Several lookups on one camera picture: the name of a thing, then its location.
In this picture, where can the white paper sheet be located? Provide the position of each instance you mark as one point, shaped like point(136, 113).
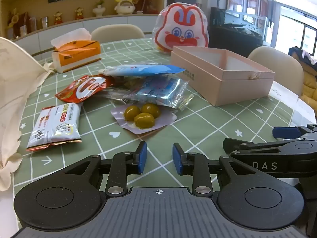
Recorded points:
point(297, 109)

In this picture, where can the brown plush toy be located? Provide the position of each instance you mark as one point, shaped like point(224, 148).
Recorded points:
point(142, 2)

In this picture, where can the small red figurine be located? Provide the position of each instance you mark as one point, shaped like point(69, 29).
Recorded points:
point(58, 18)
point(79, 13)

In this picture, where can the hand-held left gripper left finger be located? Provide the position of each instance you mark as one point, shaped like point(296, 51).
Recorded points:
point(141, 157)

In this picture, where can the dark blue clothes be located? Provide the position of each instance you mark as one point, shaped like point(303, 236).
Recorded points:
point(299, 54)

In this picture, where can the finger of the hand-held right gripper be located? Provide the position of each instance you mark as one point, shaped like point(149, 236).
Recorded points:
point(284, 132)
point(237, 145)

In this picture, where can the green olive packet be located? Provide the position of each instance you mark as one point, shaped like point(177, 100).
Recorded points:
point(143, 119)

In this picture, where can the red snack packet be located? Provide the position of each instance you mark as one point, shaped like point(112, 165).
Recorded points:
point(84, 88)

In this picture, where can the white snack packet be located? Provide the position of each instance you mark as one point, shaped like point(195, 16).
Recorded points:
point(54, 126)

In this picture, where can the large blue snack packet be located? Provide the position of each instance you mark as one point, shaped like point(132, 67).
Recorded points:
point(143, 70)

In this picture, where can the white plush toy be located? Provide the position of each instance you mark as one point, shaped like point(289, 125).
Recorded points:
point(123, 7)

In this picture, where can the white cabinet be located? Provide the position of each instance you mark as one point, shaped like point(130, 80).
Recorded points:
point(44, 39)

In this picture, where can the green checked tablecloth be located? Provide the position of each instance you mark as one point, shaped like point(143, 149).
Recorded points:
point(99, 138)

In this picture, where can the cream scalloped cloth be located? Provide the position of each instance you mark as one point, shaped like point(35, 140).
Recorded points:
point(14, 79)

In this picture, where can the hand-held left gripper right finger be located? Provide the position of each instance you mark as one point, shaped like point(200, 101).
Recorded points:
point(177, 158)

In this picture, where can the white vase with plant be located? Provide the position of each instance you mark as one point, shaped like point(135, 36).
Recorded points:
point(98, 11)

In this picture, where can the pink cardboard box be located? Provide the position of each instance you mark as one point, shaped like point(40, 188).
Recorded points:
point(198, 79)

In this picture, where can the black fish tank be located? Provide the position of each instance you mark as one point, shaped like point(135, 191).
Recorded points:
point(230, 37)

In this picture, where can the orange tissue box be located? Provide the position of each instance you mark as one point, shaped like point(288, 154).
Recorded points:
point(79, 52)

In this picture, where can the blue candy packet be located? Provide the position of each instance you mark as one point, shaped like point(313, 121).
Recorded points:
point(158, 89)

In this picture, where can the white red rabbit bag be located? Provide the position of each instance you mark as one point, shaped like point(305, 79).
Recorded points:
point(180, 27)

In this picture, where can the beige chair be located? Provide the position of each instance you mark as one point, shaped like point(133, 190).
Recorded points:
point(279, 64)
point(116, 33)

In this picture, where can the yellow figurine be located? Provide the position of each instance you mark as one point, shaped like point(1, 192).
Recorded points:
point(12, 18)

